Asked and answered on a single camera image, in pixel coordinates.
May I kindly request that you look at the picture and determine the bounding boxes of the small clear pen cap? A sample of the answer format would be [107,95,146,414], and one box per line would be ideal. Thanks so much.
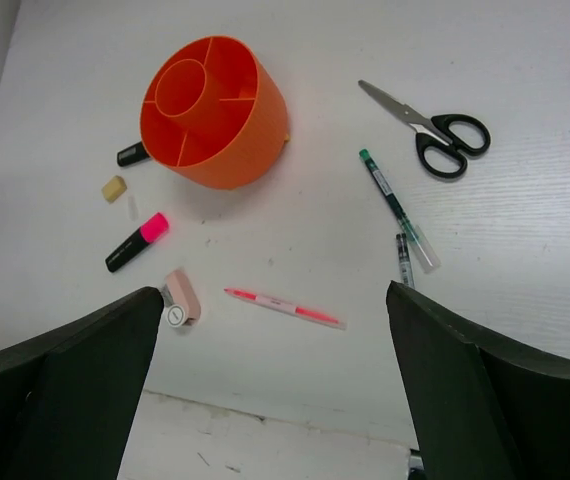
[127,195,139,221]

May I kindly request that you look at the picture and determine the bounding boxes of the beige eraser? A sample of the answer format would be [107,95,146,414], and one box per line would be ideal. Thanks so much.
[101,175,127,204]

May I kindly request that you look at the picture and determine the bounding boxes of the pink gel pen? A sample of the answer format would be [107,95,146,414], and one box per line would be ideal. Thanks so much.
[224,287,346,330]

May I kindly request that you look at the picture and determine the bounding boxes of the black pen refill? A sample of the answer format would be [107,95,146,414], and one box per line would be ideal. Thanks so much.
[396,233,415,289]

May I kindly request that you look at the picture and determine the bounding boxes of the pink highlighter marker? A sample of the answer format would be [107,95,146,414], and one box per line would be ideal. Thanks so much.
[105,212,169,273]

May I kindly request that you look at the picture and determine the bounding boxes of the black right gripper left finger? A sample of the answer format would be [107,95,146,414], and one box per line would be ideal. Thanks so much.
[0,287,164,479]

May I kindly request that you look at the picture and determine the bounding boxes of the orange round desk organizer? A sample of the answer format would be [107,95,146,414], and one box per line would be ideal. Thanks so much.
[139,36,290,190]

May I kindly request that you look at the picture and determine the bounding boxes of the black handled scissors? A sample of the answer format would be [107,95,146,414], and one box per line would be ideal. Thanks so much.
[358,79,491,181]

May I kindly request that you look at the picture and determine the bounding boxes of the blue highlighter marker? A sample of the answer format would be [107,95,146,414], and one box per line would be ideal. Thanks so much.
[116,141,150,168]

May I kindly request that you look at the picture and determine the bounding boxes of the green refill tube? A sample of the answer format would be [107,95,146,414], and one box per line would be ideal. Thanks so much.
[359,149,441,274]

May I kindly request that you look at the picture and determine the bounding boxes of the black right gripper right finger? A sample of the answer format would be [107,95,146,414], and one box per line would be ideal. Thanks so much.
[386,282,570,479]

